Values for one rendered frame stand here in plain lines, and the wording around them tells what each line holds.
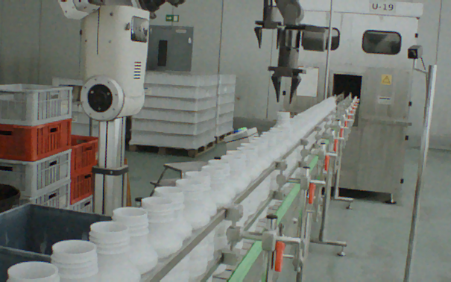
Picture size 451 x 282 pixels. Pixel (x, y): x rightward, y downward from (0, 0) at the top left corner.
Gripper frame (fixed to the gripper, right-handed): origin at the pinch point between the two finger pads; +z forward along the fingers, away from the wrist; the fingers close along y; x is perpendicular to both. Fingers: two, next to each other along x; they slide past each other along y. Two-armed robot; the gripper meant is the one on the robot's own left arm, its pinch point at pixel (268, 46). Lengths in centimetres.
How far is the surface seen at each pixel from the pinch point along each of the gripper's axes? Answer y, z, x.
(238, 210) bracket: -20, 27, 127
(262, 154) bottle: -16, 25, 89
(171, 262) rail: -18, 28, 150
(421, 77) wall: -140, 14, -940
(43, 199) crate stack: 160, 101, -104
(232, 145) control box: 2.8, 32.2, 35.6
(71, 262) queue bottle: -15, 22, 166
